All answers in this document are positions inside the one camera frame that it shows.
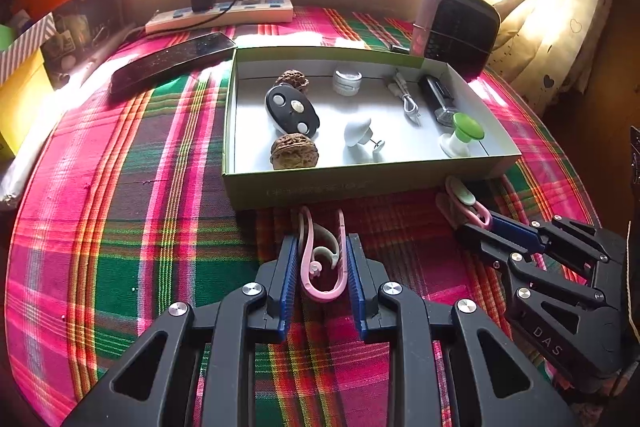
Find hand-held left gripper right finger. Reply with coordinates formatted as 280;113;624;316
345;233;581;427

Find small grey desk heater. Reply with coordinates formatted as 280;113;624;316
410;0;501;80

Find black oval gadget white buttons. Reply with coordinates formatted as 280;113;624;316
265;84;321;138

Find white mushroom knob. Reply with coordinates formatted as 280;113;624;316
344;117;387;164

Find black flashlight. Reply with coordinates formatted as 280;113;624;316
419;74;463;128

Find pink ear hook clip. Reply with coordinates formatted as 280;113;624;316
436;176;493;229
298;206;349;304

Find beige power strip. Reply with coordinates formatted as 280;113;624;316
145;0;293;34

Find green white cardboard box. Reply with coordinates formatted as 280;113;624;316
221;46;523;210

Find green top white stopper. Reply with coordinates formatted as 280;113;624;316
439;112;487;158

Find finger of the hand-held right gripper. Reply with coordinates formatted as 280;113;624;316
460;223;531;313
492;213;611;265

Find clear small round jar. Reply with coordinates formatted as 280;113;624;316
332;67;365;98

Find yellow box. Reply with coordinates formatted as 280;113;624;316
0;49;51;158

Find cream heart print curtain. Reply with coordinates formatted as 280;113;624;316
460;0;621;110

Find brown walnut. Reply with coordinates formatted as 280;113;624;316
275;69;311;95
270;133;321;170

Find black smartphone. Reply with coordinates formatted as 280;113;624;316
109;32;237;96

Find striped box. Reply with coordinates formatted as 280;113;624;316
0;14;55;80

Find white short cable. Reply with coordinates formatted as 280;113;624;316
383;68;422;126

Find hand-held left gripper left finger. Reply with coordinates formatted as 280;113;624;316
62;234;301;427

